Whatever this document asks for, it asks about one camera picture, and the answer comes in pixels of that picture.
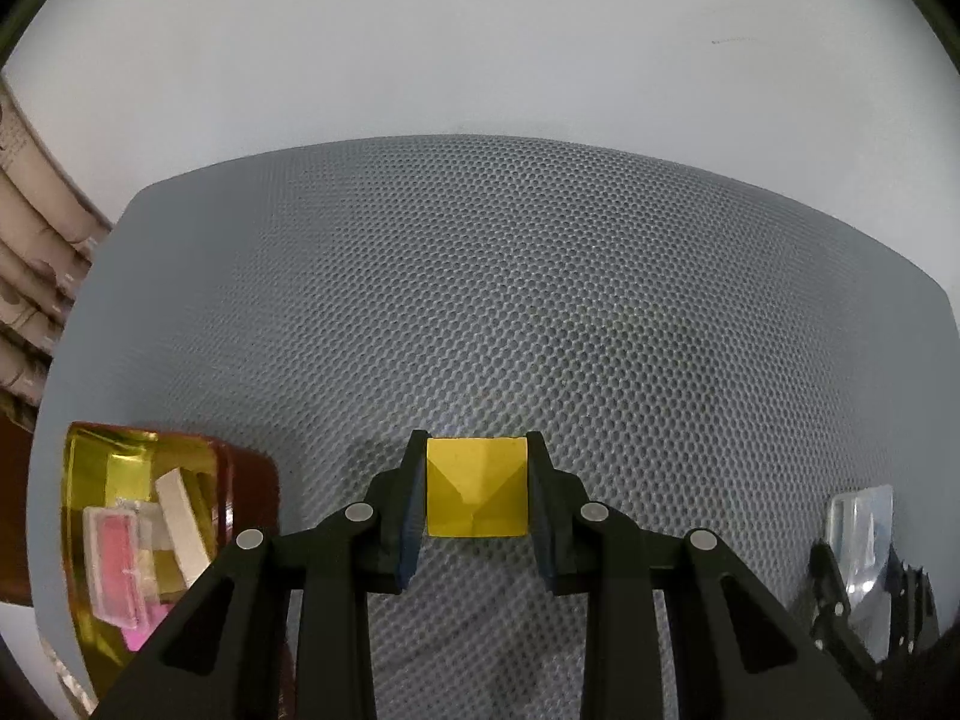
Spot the beige patterned curtain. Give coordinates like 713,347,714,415
0,71,113,428

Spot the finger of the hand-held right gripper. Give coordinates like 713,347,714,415
808,540,878,665
885,546,940,653

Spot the grey honeycomb mat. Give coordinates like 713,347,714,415
26,135,947,720

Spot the clear plastic box blue insert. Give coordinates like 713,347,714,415
823,486,897,620

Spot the yellow striped cube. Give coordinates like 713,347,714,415
426,435,530,539

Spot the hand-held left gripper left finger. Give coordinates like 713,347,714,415
90,430,430,720

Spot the brown wooden furniture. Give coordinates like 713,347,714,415
0,412,35,605

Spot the clear case with red insert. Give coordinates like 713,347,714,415
82,506,162,627

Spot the red tin box gold interior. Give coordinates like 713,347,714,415
60,422,280,717

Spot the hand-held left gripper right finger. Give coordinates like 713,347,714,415
525,430,875,720

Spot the beige patterned cloth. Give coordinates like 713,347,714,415
45,637,98,717

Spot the pink rectangular block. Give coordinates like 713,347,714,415
124,606,172,652

